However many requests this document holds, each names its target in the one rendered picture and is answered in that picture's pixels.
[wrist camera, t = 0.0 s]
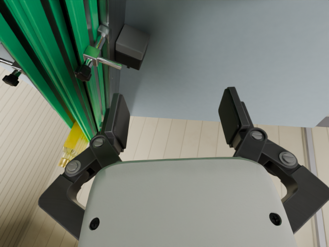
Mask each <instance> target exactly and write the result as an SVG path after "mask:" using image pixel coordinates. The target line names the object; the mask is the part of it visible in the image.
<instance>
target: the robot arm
mask: <svg viewBox="0 0 329 247"><path fill-rule="evenodd" d="M218 113H219V117H220V121H221V125H222V128H223V132H224V136H225V140H226V143H227V144H228V145H229V147H230V148H234V150H235V153H234V155H233V156H232V157H202V158H175V159H152V160H133V161H122V160H121V158H120V157H119V155H120V153H121V152H124V149H126V145H127V137H128V130H129V123H130V112H129V110H128V107H127V104H126V101H125V99H124V96H123V95H121V93H113V97H112V102H111V106H110V108H107V109H106V111H105V115H104V119H103V123H102V127H101V131H100V134H99V135H95V136H94V137H92V138H91V140H90V142H89V147H88V148H86V149H85V150H84V151H82V152H81V153H80V154H78V155H77V156H76V157H74V158H73V159H72V160H71V161H69V162H68V163H67V164H66V166H65V171H64V172H63V174H60V175H59V176H58V177H57V178H56V179H55V180H54V181H53V182H52V184H51V185H50V186H49V187H48V188H47V189H46V190H45V191H44V192H43V193H42V194H41V196H40V197H39V200H38V205H39V207H40V208H41V209H43V210H44V211H45V212H46V213H47V214H48V215H49V216H51V217H52V218H53V219H54V220H55V221H56V222H57V223H59V224H60V225H61V226H62V227H63V228H64V229H65V230H66V231H67V232H69V233H70V234H71V235H72V236H73V237H74V238H76V239H77V240H78V241H79V242H78V247H298V246H297V243H296V240H295V237H294V234H295V233H296V232H297V231H298V230H299V229H300V228H301V227H302V226H303V225H304V224H305V223H306V222H307V221H308V220H309V219H310V218H311V217H312V216H313V215H314V214H315V213H316V212H318V211H319V210H320V209H321V208H322V207H323V206H324V205H325V204H326V203H327V202H328V201H329V187H328V186H327V185H326V184H325V183H324V182H322V181H321V180H320V179H319V178H318V177H317V176H315V175H314V174H313V173H312V172H311V171H309V170H308V169H307V168H306V167H305V166H303V165H300V164H299V163H298V160H297V158H296V156H295V155H294V154H292V153H291V152H289V151H288V150H286V149H284V148H282V147H281V146H279V145H277V144H276V143H274V142H272V141H271V140H269V139H268V136H267V133H266V132H265V131H264V130H263V129H261V128H258V127H254V125H253V123H252V120H251V118H250V115H249V113H248V110H247V108H246V105H245V103H244V102H243V101H240V98H239V96H238V93H237V91H236V88H235V87H227V88H226V89H225V90H224V93H223V96H222V99H221V102H220V105H219V109H218ZM268 173H270V174H271V175H273V176H277V177H278V178H279V179H280V182H281V183H282V184H283V185H284V186H285V187H286V189H287V194H286V195H285V196H284V197H283V198H282V199H280V196H279V194H278V192H277V190H276V187H275V185H274V183H273V181H272V179H271V177H270V175H269V174H268ZM94 176H95V178H94V180H93V183H92V186H91V189H90V192H89V196H88V200H87V204H86V207H85V206H83V205H82V204H81V203H79V202H78V201H77V194H78V192H79V191H80V189H81V186H82V185H83V184H84V183H86V182H88V181H89V180H91V179H92V178H93V177H94Z"/></svg>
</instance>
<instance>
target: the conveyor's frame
mask: <svg viewBox="0 0 329 247"><path fill-rule="evenodd" d="M98 3H99V16H100V24H101V25H104V22H105V23H107V22H108V23H109V28H111V29H112V38H111V40H110V42H109V43H104V45H103V47H102V57H105V58H107V59H110V60H112V61H115V51H116V40H117V38H118V36H119V34H120V32H121V30H122V28H123V26H124V20H125V8H126V0H98ZM103 70H104V84H105V98H106V108H110V106H111V102H112V97H113V93H119V82H120V70H119V69H116V68H114V67H111V66H108V65H106V64H103Z"/></svg>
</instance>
